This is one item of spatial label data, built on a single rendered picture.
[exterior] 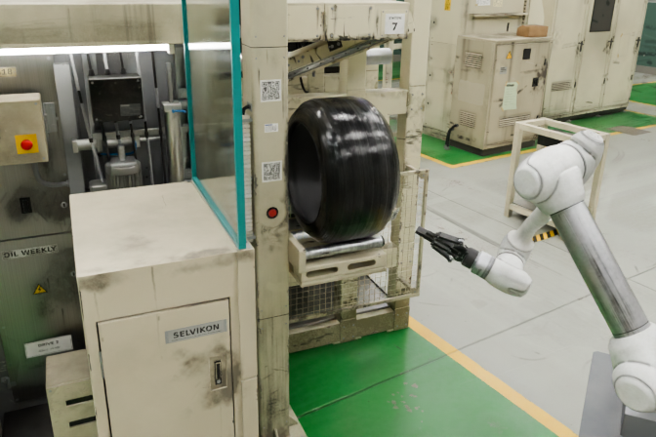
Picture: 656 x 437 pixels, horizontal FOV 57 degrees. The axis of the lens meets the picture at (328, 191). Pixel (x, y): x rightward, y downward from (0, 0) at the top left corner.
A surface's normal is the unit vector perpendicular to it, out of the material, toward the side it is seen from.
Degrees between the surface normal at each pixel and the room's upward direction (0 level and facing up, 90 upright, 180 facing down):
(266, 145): 90
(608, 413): 0
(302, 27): 90
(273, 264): 90
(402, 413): 0
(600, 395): 0
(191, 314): 90
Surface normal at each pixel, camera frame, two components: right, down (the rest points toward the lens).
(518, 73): 0.54, 0.29
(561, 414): 0.02, -0.94
